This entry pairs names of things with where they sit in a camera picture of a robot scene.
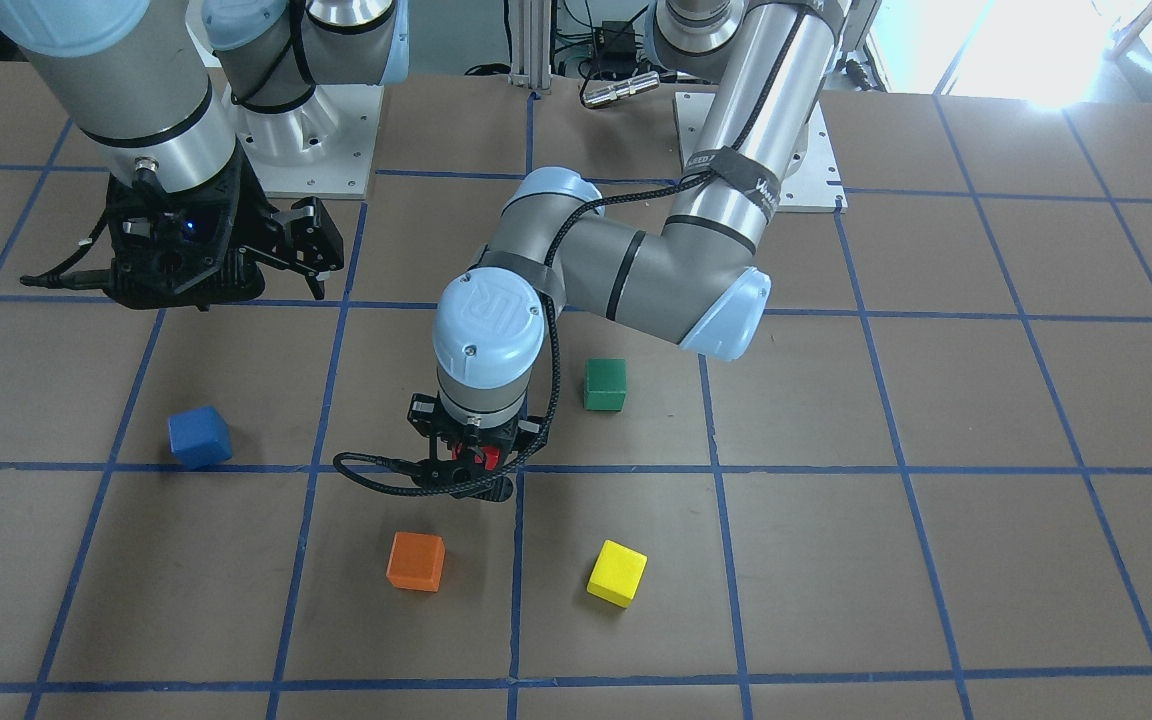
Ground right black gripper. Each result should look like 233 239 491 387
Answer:
206 160 346 301

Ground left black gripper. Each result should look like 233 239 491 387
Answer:
408 395 543 501

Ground red wooden block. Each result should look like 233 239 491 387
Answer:
460 445 500 471

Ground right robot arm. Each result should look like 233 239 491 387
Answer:
0 1 410 310

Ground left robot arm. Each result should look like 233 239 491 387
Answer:
389 1 849 501

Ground orange wooden block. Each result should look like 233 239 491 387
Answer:
385 530 445 593

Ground green wooden block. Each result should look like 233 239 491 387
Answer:
582 357 628 414

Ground yellow wooden block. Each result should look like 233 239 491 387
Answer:
586 539 647 609

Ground blue wooden block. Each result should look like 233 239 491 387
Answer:
166 406 233 470

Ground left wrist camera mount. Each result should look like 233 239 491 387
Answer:
104 174 236 309

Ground aluminium frame post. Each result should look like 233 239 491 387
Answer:
506 0 556 96

